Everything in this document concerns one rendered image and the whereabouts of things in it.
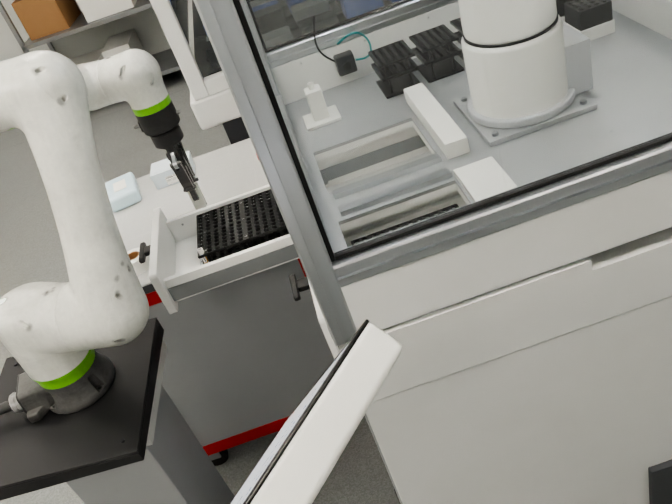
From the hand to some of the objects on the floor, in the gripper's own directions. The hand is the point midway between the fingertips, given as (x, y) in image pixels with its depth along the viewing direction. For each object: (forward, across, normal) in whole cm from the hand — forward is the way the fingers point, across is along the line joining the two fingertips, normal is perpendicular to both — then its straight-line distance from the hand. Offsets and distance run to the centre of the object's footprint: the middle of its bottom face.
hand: (196, 196), depth 178 cm
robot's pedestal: (+86, +50, -28) cm, 104 cm away
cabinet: (+86, +28, +73) cm, 116 cm away
